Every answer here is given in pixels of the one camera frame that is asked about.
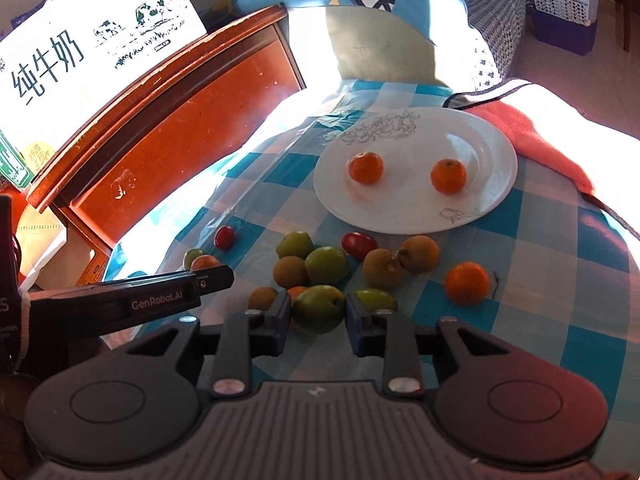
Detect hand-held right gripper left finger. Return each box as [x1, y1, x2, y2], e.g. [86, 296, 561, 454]
[125, 291, 293, 397]

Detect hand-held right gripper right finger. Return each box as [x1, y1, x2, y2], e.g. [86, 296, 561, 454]
[346, 293, 507, 395]

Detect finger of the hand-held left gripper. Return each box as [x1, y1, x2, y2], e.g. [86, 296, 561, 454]
[122, 266, 235, 295]

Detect brown sapodilla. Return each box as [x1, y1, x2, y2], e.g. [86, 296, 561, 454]
[272, 255, 310, 289]
[248, 286, 279, 312]
[362, 248, 405, 291]
[396, 235, 440, 274]

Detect white plate with line drawings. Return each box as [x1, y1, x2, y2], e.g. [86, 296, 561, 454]
[313, 106, 518, 235]

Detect beige cardboard box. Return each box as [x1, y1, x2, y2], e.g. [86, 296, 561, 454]
[15, 205, 111, 291]

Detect green printed carton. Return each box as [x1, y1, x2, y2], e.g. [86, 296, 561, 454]
[0, 130, 37, 192]

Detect red-brown wooden headboard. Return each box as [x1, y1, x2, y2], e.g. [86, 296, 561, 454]
[26, 3, 306, 261]

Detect blue white checked cloth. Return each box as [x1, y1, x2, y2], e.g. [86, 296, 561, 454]
[102, 79, 640, 461]

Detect coral fleece blanket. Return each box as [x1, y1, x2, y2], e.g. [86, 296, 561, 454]
[445, 78, 640, 241]

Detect cream pillow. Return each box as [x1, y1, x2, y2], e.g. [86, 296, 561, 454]
[325, 5, 481, 92]

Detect white star print cloth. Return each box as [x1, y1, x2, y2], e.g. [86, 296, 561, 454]
[470, 35, 503, 92]

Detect white printed cardboard box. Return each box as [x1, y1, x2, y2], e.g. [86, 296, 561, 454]
[0, 0, 208, 153]

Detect dark checked mattress cover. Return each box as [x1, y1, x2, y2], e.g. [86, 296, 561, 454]
[455, 0, 531, 81]

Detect blue storage bin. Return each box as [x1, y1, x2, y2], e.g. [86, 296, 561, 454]
[530, 7, 598, 57]

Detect dark wooden chair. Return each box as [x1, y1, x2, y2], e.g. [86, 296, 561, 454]
[607, 0, 640, 53]

